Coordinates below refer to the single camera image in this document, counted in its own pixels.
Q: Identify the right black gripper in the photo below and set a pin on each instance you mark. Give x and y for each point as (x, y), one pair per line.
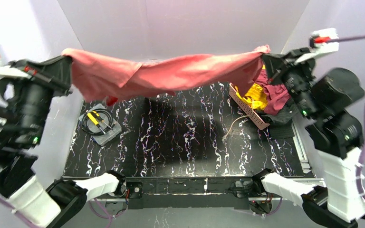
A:
(283, 66)

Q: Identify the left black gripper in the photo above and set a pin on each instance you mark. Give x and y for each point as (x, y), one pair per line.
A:
(43, 77)

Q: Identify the maroon garment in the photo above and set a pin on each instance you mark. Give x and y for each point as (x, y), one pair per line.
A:
(275, 96)

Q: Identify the coral pink t-shirt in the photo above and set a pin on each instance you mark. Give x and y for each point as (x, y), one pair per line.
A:
(112, 80)

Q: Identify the pink laundry basket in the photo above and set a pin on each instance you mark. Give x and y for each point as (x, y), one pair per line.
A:
(256, 119)

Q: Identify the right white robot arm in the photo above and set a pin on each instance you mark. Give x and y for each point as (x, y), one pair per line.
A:
(337, 136)

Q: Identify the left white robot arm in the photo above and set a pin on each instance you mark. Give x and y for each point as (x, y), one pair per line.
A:
(22, 124)

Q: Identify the yellow garment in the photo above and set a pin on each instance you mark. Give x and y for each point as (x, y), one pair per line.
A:
(255, 97)

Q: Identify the black garment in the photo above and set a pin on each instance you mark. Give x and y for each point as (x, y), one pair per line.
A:
(280, 125)

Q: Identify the yellow black screwdriver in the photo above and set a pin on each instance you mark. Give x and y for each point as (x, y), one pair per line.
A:
(96, 122)
(99, 118)

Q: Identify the clear plastic case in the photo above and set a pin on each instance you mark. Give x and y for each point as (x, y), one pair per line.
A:
(91, 130)

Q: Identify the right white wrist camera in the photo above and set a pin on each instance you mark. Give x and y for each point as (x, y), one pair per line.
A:
(321, 43)

